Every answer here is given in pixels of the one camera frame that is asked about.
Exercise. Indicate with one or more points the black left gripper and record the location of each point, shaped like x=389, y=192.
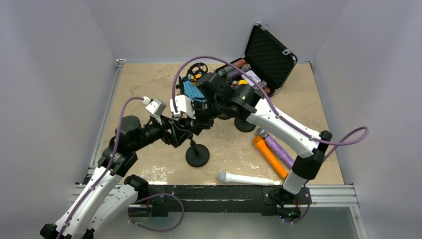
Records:
x=176, y=134

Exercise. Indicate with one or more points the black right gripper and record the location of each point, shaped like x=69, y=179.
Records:
x=196, y=124

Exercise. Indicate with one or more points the black round-base stand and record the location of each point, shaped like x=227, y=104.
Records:
x=197, y=155

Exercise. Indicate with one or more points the black tripod shock-mount stand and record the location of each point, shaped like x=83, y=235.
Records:
x=197, y=68

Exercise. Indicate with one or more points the white microphone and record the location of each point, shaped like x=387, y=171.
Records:
x=226, y=177

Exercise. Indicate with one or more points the orange microphone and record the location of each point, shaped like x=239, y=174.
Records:
x=260, y=144

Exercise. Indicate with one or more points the purple glitter microphone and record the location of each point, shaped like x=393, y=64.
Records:
x=275, y=147

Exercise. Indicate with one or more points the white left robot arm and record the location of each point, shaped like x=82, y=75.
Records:
x=92, y=209

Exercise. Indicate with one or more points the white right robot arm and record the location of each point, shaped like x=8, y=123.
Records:
x=254, y=107

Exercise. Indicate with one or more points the blue lego baseplate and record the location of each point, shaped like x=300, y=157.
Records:
x=190, y=90

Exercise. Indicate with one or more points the black poker chip case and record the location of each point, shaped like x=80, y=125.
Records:
x=266, y=62

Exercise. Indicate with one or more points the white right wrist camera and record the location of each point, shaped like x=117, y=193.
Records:
x=180, y=106

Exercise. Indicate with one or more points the black table front rail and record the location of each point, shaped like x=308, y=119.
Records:
x=160, y=200

